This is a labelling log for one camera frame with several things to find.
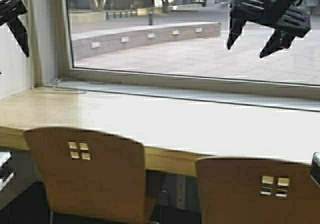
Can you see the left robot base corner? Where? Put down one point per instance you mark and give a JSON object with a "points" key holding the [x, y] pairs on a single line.
{"points": [[6, 171]]}

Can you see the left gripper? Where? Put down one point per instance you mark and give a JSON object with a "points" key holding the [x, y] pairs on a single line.
{"points": [[10, 10]]}

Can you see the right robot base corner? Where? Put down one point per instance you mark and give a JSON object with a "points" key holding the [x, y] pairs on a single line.
{"points": [[315, 168]]}

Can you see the wooden chair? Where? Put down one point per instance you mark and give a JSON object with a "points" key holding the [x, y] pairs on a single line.
{"points": [[92, 174], [252, 190]]}

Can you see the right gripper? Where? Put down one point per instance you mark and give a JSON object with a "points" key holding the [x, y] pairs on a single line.
{"points": [[285, 16]]}

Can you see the long wooden counter table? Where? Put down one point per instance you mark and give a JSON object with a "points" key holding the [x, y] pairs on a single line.
{"points": [[175, 132]]}

